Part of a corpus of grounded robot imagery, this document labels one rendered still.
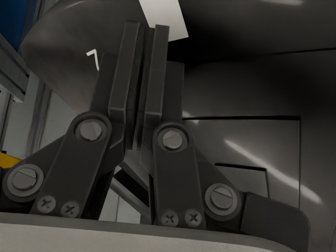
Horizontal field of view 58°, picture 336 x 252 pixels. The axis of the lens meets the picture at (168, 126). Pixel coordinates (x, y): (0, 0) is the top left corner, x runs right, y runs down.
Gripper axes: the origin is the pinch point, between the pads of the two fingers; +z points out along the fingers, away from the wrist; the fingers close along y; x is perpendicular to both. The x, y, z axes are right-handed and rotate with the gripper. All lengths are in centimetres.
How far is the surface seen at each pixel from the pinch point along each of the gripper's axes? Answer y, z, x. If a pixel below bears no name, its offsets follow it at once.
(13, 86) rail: -27, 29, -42
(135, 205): 0.0, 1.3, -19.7
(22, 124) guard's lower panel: -41, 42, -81
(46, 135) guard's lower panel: -33, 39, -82
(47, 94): -35, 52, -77
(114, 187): -2.1, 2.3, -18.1
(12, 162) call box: -24, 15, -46
